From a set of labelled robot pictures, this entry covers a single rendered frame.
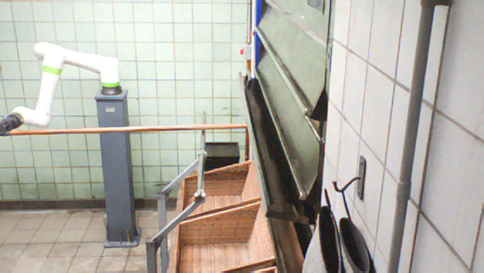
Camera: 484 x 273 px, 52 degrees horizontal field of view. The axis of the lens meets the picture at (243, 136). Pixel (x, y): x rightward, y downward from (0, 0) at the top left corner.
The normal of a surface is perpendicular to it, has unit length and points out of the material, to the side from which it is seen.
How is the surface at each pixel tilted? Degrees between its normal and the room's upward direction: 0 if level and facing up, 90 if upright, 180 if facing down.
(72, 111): 90
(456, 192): 90
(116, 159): 90
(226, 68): 90
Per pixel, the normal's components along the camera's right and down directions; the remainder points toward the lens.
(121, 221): 0.07, 0.34
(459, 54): -1.00, 0.00
